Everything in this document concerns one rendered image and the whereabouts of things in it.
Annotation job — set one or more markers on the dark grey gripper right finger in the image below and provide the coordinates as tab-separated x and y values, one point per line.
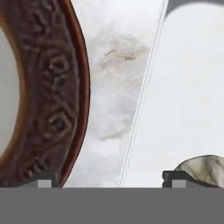
175	178

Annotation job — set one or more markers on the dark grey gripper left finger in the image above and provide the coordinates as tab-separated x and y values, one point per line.
46	178

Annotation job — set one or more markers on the white tupperware container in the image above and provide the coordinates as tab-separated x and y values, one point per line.
180	96

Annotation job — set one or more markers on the pale grey-white dumpling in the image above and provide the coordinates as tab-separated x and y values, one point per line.
205	169

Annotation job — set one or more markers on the brown carved plate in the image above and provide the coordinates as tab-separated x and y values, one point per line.
49	87

